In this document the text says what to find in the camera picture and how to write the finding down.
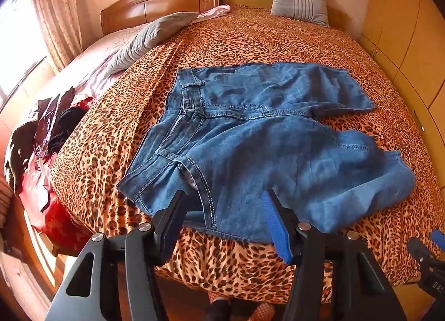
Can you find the striped grey pillow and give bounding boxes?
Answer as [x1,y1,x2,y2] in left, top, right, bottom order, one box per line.
[270,0,330,28]

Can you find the window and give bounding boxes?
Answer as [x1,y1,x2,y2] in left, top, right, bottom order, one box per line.
[0,0,49,110]

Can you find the floral pink curtain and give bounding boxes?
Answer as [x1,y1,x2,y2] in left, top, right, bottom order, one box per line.
[28,0,84,73]

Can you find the red cloth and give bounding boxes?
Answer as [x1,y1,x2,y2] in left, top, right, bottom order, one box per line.
[19,97,94,248]

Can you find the pink bed quilt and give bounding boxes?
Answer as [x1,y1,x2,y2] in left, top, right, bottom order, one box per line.
[21,22,157,134]

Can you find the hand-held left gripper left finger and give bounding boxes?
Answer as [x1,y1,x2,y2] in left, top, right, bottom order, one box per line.
[45,190,191,321]

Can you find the blue denim pants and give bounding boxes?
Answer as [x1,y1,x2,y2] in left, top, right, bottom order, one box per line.
[116,62,417,243]

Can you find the light wooden wardrobe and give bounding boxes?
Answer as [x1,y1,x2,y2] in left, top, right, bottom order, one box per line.
[360,0,445,176]

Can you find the person's black sock foot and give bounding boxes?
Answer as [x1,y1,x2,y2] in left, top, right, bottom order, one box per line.
[204,300,231,321]

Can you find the black garment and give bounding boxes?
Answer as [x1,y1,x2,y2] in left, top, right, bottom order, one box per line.
[33,86,87,155]

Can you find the light pink cloth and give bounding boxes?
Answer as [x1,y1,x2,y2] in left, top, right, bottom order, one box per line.
[196,4,232,23]

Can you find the leopard print blanket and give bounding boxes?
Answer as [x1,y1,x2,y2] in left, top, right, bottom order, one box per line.
[49,5,445,304]

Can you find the red patterned slipper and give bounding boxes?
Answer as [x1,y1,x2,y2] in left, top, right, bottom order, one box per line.
[249,307,276,321]

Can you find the dark green blanket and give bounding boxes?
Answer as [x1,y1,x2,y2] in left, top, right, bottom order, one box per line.
[3,121,39,196]

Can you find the plain grey pillow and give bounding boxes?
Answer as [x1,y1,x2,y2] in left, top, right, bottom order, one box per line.
[104,12,209,76]

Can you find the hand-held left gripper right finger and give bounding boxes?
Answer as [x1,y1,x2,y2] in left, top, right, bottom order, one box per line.
[262,189,407,321]

